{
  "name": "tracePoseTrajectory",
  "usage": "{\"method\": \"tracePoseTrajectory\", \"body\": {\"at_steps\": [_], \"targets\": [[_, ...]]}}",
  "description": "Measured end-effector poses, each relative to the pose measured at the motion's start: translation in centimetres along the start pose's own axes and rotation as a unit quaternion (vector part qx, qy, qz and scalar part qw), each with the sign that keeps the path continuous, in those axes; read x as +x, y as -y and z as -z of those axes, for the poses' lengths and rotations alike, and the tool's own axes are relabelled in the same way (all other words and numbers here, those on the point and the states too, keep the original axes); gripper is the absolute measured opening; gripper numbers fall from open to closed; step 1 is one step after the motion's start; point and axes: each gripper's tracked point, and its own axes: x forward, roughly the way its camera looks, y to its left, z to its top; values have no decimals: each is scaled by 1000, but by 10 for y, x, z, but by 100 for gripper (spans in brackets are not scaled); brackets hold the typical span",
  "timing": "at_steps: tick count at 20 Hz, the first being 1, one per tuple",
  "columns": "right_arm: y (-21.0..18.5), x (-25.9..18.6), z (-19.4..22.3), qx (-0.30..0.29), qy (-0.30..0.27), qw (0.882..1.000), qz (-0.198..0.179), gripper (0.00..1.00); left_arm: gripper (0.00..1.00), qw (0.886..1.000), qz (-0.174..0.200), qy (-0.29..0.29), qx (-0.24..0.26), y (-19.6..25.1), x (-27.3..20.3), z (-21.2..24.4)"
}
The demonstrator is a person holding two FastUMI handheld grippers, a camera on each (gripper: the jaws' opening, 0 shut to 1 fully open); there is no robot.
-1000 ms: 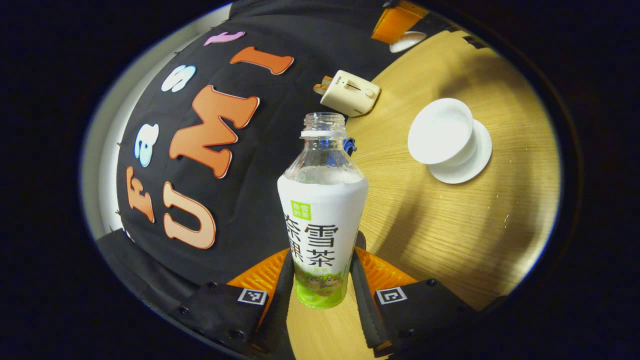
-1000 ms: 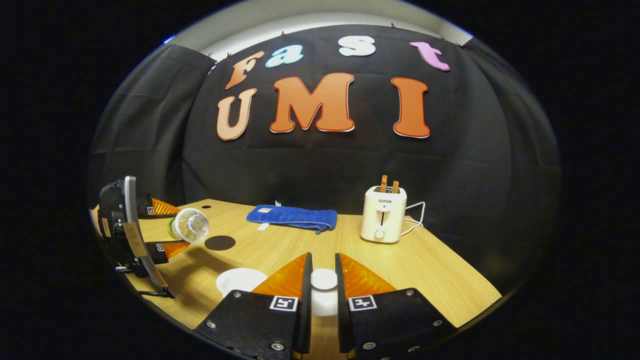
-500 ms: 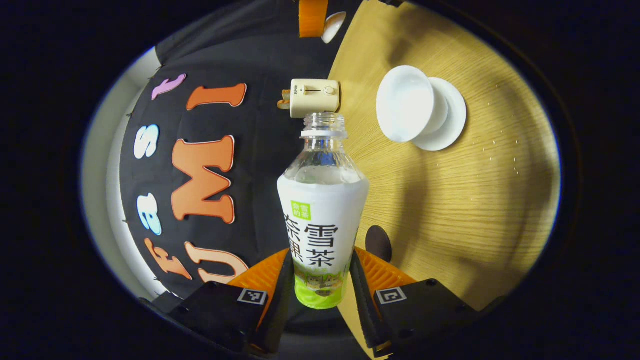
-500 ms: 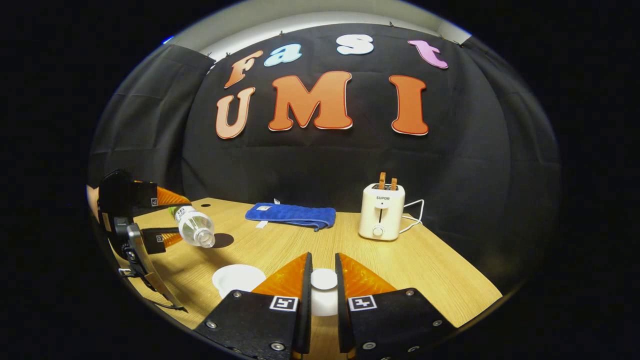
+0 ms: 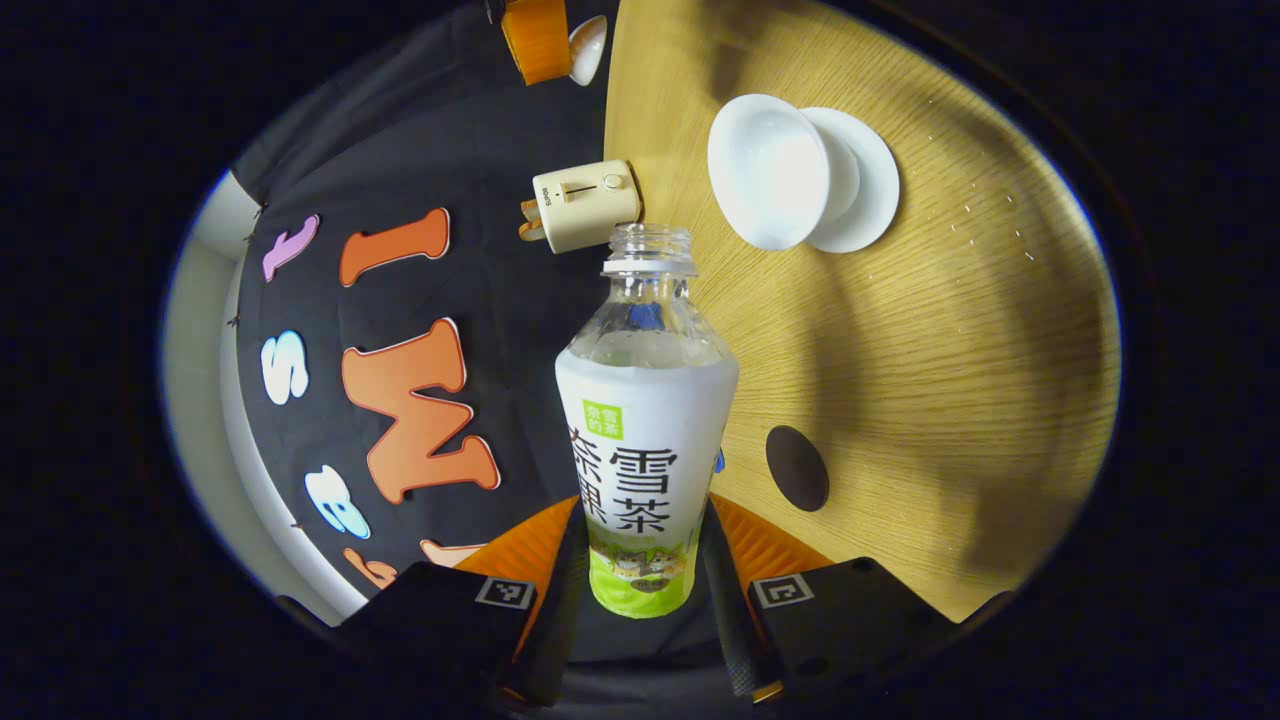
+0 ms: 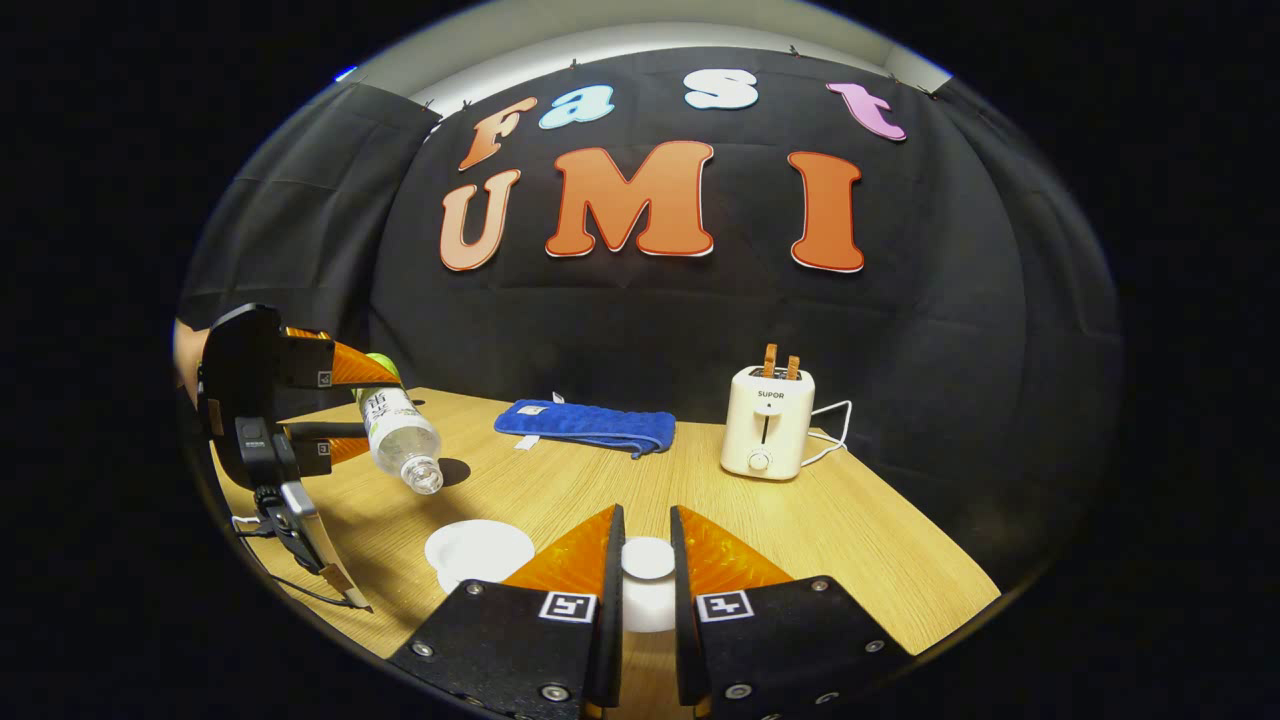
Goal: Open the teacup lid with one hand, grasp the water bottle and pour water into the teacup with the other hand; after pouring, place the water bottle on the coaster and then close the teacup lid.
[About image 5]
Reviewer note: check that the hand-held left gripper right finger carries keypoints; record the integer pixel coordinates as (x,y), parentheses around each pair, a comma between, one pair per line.
(725,610)

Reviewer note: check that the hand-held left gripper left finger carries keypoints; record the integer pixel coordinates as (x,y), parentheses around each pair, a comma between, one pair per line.
(560,620)

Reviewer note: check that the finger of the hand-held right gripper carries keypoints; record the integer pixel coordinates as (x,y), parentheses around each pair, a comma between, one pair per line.
(535,45)

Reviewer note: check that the dark round coaster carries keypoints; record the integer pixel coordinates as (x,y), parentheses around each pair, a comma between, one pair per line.
(797,468)

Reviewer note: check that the white green water bottle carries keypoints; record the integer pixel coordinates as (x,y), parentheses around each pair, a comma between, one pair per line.
(645,420)

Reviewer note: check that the white teacup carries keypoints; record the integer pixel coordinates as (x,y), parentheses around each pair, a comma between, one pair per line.
(765,170)

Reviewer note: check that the toast bread slice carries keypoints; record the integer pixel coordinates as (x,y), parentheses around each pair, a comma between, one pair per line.
(530,209)
(532,232)

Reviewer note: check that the cream toaster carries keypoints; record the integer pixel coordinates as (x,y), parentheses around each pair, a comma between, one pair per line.
(590,210)

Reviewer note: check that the black backdrop cloth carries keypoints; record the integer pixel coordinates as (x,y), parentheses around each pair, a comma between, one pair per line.
(480,280)

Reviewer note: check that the white saucer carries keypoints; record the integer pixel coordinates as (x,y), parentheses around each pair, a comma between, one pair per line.
(875,190)

